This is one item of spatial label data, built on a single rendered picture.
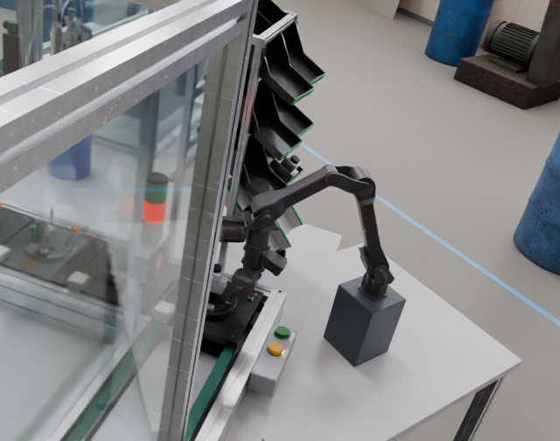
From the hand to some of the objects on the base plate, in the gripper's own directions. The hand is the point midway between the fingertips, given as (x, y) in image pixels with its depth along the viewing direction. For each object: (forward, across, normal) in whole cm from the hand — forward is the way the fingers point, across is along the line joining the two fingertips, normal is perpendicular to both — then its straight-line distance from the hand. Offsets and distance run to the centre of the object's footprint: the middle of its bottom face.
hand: (250, 279), depth 172 cm
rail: (+23, +28, +5) cm, 36 cm away
